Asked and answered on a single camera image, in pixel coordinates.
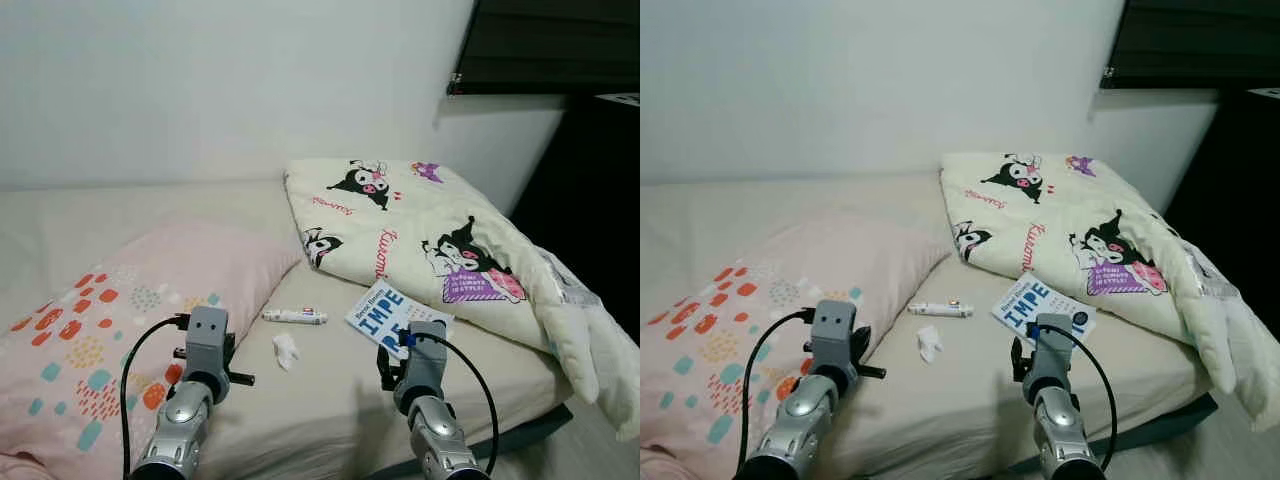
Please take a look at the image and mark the white book blue letters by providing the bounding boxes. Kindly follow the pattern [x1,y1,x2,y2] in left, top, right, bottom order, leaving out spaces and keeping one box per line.
[343,280,456,361]
[990,272,1098,346]

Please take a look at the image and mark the small white tube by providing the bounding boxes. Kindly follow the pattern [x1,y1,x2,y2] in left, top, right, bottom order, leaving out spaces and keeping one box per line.
[262,307,329,326]
[908,300,974,319]

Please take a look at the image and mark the pink dotted pillow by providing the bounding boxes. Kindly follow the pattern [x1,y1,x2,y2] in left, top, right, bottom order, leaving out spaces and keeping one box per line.
[640,222,951,480]
[0,222,301,480]

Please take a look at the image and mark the cream cartoon print blanket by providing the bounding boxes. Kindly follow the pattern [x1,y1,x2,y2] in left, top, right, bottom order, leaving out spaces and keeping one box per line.
[940,152,1280,433]
[283,157,641,441]

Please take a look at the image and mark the beige sheeted mattress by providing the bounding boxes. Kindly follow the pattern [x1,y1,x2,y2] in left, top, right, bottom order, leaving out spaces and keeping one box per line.
[0,180,576,480]
[640,172,1221,480]

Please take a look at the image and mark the black cabinet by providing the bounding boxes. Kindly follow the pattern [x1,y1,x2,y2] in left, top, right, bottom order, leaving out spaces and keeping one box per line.
[1165,88,1280,301]
[510,95,641,341]

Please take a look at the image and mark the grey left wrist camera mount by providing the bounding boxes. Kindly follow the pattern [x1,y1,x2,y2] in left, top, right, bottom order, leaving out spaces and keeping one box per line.
[812,299,859,376]
[187,306,231,376]

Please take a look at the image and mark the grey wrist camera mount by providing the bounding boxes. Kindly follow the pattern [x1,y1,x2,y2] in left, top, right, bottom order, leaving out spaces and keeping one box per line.
[812,299,859,376]
[187,306,231,376]
[1030,313,1073,391]
[405,320,448,401]

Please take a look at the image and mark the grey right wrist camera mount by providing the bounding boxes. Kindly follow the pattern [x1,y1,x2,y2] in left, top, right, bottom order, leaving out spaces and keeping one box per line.
[405,320,448,401]
[1030,313,1073,391]

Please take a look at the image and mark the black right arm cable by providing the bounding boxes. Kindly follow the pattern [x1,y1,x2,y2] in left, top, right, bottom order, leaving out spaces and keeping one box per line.
[1028,320,1119,471]
[398,328,501,476]

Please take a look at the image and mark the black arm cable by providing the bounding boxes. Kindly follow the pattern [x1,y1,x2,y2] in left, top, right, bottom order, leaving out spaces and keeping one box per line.
[1028,320,1119,471]
[737,308,816,480]
[119,313,191,480]
[398,328,501,476]

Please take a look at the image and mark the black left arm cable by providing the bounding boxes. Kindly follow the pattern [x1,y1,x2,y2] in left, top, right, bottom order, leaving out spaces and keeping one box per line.
[737,308,816,480]
[119,313,191,480]

